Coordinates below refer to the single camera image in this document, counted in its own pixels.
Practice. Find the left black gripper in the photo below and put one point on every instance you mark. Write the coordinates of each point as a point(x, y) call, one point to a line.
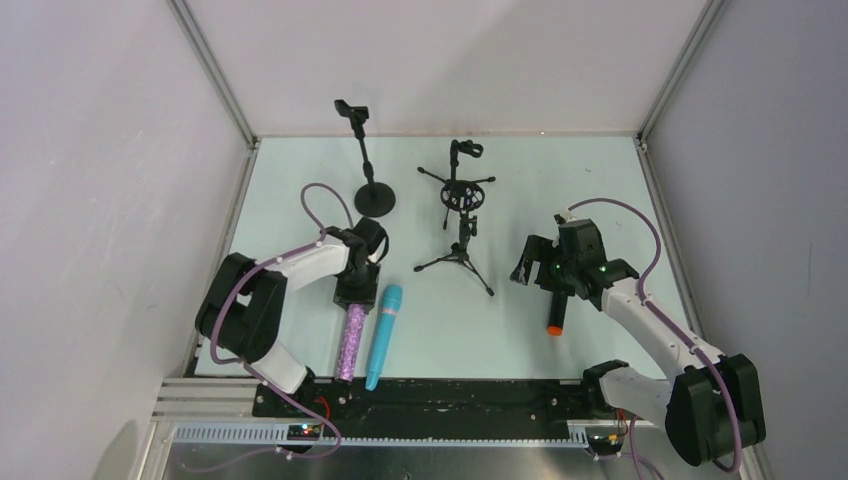
point(356, 294)

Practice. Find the small tripod clip stand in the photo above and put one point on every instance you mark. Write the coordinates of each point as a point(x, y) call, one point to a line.
point(457, 173)

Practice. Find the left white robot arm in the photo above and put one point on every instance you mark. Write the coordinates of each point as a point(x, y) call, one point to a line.
point(242, 309)

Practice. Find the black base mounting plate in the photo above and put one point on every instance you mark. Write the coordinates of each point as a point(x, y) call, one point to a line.
point(443, 408)

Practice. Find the grey slotted cable duct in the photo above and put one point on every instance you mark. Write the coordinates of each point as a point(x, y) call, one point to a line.
point(285, 435)

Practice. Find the round base microphone stand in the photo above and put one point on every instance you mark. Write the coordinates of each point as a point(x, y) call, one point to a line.
point(374, 199)

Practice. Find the purple glitter microphone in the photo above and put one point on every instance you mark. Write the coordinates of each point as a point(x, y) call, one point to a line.
point(353, 325)

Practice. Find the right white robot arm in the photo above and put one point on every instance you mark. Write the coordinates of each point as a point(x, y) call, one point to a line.
point(709, 404)

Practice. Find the left electronics board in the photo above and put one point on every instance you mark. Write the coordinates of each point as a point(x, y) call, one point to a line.
point(304, 432)

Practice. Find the right electronics board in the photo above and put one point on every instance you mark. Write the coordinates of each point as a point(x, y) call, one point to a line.
point(605, 445)

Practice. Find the tripod shock mount stand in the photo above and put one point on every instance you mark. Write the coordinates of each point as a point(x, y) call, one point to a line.
point(459, 250)

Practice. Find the black microphone orange end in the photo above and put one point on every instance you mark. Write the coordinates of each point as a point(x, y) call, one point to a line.
point(556, 314)

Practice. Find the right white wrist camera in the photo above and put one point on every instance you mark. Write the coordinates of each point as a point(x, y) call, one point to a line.
point(564, 217)

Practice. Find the blue microphone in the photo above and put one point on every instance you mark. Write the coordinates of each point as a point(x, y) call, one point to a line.
point(389, 307)

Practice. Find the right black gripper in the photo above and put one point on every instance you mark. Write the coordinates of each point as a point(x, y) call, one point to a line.
point(542, 263)

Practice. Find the electronics board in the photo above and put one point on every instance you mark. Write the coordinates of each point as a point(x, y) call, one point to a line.
point(304, 432)
point(605, 445)

